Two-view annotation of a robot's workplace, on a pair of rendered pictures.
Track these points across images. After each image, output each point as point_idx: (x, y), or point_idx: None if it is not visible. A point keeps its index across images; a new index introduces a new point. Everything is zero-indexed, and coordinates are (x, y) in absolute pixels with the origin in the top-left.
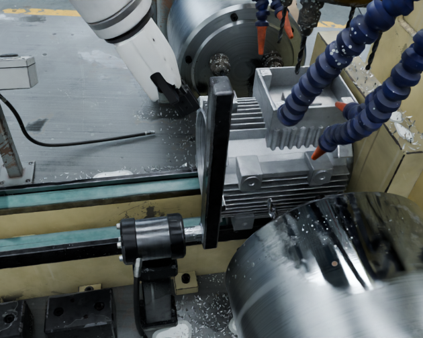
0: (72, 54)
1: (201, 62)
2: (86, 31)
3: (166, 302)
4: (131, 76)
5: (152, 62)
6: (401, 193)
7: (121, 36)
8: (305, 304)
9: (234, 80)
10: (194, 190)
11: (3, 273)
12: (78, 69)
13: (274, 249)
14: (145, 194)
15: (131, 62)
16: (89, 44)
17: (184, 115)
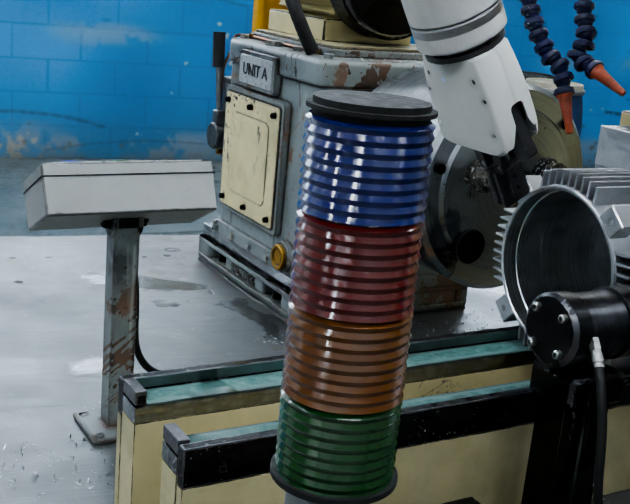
0: (73, 279)
1: (456, 173)
2: (73, 252)
3: (589, 483)
4: (209, 298)
5: (516, 85)
6: None
7: (478, 48)
8: None
9: (496, 208)
10: (514, 355)
11: None
12: (104, 295)
13: None
14: (446, 363)
15: (492, 83)
16: (94, 266)
17: (509, 204)
